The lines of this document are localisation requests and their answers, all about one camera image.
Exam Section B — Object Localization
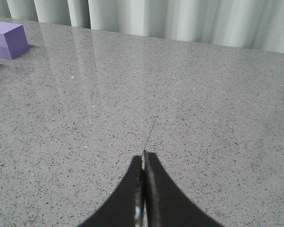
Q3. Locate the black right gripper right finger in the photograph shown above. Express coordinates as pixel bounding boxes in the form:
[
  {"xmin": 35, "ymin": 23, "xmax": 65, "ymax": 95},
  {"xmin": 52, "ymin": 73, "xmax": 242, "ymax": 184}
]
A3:
[{"xmin": 144, "ymin": 152, "xmax": 221, "ymax": 227}]

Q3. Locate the white pleated curtain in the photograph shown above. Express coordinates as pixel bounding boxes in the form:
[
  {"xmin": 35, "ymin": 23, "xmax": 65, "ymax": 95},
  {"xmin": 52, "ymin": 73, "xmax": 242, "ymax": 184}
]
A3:
[{"xmin": 0, "ymin": 0, "xmax": 284, "ymax": 53}]

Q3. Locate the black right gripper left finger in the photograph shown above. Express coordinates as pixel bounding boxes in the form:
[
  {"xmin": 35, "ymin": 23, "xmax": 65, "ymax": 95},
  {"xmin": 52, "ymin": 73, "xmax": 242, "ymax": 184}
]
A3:
[{"xmin": 80, "ymin": 156, "xmax": 144, "ymax": 227}]

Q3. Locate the purple foam cube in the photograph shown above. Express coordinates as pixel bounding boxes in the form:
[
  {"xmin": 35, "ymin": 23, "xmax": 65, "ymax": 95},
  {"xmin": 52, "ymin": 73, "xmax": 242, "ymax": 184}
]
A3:
[{"xmin": 0, "ymin": 22, "xmax": 29, "ymax": 59}]

